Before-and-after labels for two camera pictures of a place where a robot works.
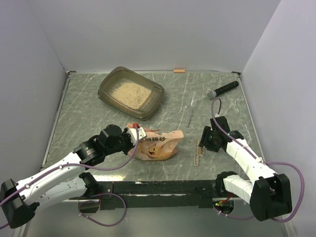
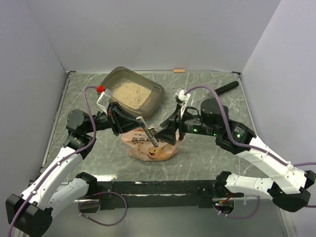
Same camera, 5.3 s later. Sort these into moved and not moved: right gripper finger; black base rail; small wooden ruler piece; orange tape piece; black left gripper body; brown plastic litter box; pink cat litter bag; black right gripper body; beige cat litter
Moved: black right gripper body; black left gripper body; small wooden ruler piece; right gripper finger
Not moved: pink cat litter bag; brown plastic litter box; orange tape piece; beige cat litter; black base rail
